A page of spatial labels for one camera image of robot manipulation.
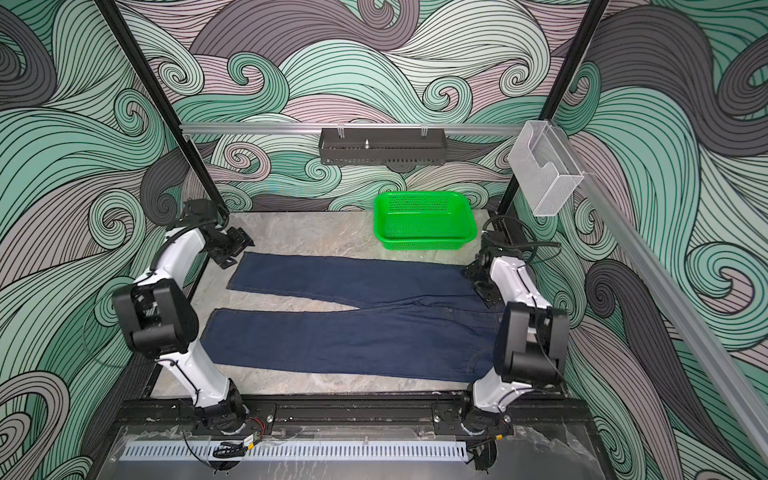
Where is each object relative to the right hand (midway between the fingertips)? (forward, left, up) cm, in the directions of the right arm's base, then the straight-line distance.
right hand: (476, 285), depth 90 cm
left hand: (+9, +71, +8) cm, 72 cm away
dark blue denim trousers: (-8, +20, -7) cm, 23 cm away
